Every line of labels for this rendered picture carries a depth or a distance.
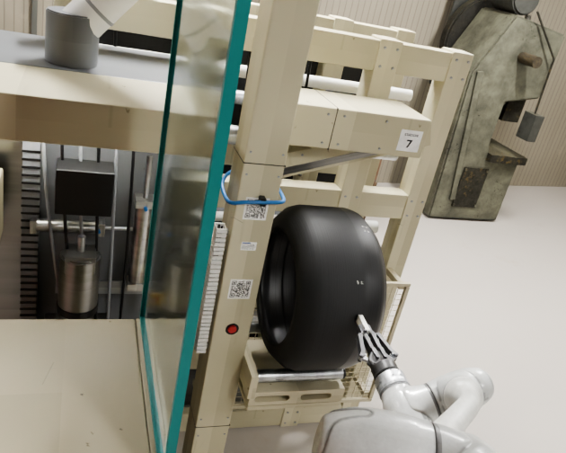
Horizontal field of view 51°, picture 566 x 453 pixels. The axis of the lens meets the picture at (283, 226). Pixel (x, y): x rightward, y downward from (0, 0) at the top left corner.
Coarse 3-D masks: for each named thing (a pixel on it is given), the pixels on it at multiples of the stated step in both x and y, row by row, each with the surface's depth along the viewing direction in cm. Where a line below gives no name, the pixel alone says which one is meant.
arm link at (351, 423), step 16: (336, 416) 101; (352, 416) 100; (368, 416) 100; (384, 416) 100; (400, 416) 101; (320, 432) 102; (336, 432) 98; (352, 432) 97; (368, 432) 97; (384, 432) 97; (400, 432) 97; (416, 432) 98; (432, 432) 99; (320, 448) 98; (336, 448) 97; (352, 448) 96; (368, 448) 96; (384, 448) 96; (400, 448) 96; (416, 448) 96; (432, 448) 97
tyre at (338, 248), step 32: (288, 224) 197; (320, 224) 191; (352, 224) 195; (288, 256) 234; (320, 256) 183; (352, 256) 186; (288, 288) 236; (320, 288) 180; (352, 288) 183; (384, 288) 190; (288, 320) 231; (320, 320) 181; (352, 320) 185; (288, 352) 192; (320, 352) 187; (352, 352) 192
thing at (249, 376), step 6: (246, 348) 208; (246, 354) 205; (246, 360) 202; (252, 360) 203; (246, 366) 201; (252, 366) 200; (240, 372) 208; (246, 372) 201; (252, 372) 197; (246, 378) 200; (252, 378) 196; (258, 378) 196; (246, 384) 200; (252, 384) 197; (246, 390) 200; (252, 390) 198; (246, 396) 199; (252, 396) 199
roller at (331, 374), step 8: (264, 376) 202; (272, 376) 203; (280, 376) 204; (288, 376) 205; (296, 376) 206; (304, 376) 207; (312, 376) 208; (320, 376) 209; (328, 376) 210; (336, 376) 211; (344, 376) 213
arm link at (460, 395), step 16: (464, 368) 158; (432, 384) 156; (448, 384) 151; (464, 384) 149; (480, 384) 153; (448, 400) 150; (464, 400) 138; (480, 400) 142; (448, 416) 129; (464, 416) 132
